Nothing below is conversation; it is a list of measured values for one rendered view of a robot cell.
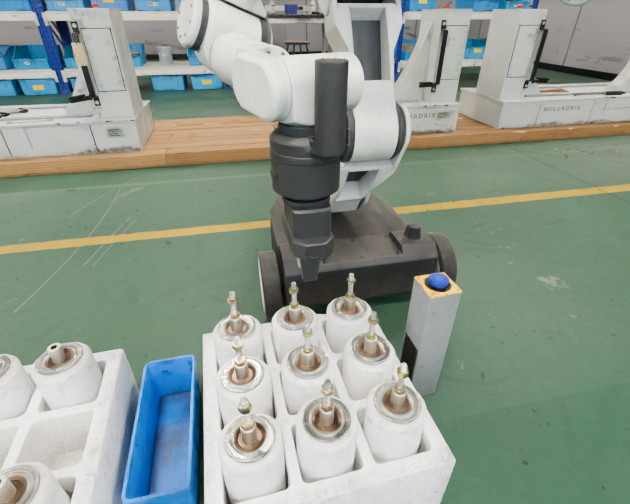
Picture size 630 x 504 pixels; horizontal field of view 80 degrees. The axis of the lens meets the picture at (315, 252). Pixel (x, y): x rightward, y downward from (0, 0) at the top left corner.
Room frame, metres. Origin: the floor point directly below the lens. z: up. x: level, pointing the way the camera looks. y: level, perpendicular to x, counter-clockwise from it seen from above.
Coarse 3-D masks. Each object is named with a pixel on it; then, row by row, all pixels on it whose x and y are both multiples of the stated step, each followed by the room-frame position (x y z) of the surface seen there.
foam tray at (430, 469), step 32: (320, 320) 0.65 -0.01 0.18; (288, 416) 0.40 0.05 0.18; (288, 448) 0.34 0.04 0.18; (448, 448) 0.34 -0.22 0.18; (224, 480) 0.31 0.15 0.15; (288, 480) 0.31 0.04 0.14; (320, 480) 0.29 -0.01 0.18; (352, 480) 0.29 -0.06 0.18; (384, 480) 0.29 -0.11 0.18; (416, 480) 0.31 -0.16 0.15; (448, 480) 0.32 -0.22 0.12
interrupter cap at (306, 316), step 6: (288, 306) 0.61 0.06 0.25; (300, 306) 0.61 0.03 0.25; (282, 312) 0.59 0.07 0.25; (288, 312) 0.59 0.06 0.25; (300, 312) 0.59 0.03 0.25; (306, 312) 0.59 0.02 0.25; (276, 318) 0.57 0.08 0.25; (282, 318) 0.57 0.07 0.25; (288, 318) 0.58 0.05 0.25; (300, 318) 0.58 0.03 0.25; (306, 318) 0.57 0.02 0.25; (312, 318) 0.57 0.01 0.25; (282, 324) 0.55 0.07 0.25; (288, 324) 0.55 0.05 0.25; (294, 324) 0.56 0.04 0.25; (300, 324) 0.55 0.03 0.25; (294, 330) 0.54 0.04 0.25
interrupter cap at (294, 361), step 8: (296, 352) 0.48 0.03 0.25; (320, 352) 0.48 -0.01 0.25; (288, 360) 0.46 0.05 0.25; (296, 360) 0.46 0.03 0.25; (320, 360) 0.46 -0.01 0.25; (328, 360) 0.46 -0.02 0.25; (288, 368) 0.44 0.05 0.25; (296, 368) 0.44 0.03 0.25; (304, 368) 0.45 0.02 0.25; (312, 368) 0.45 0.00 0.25; (320, 368) 0.44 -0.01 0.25; (296, 376) 0.43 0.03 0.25; (304, 376) 0.43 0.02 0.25; (312, 376) 0.43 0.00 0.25
